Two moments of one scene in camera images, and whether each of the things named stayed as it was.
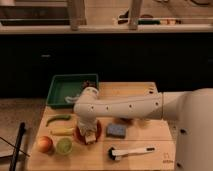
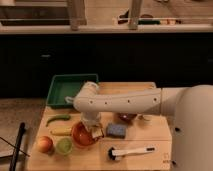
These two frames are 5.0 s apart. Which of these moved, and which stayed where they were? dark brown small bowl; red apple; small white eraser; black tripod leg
Moved: small white eraser
Stayed: black tripod leg; red apple; dark brown small bowl
